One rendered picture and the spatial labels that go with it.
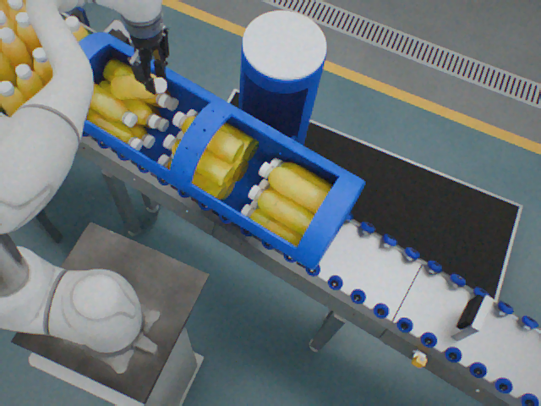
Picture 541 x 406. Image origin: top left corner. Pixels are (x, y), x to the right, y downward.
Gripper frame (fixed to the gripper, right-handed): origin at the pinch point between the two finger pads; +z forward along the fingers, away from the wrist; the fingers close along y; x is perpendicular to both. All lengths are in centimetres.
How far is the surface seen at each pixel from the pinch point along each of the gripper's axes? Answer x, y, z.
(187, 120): -9.6, -0.6, 11.1
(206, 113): -14.6, 1.8, 6.3
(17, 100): 39.6, -17.4, 23.2
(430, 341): -97, -11, 32
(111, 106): 11.8, -7.2, 14.9
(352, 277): -70, -6, 37
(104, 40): 23.0, 6.2, 8.0
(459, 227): -104, 70, 115
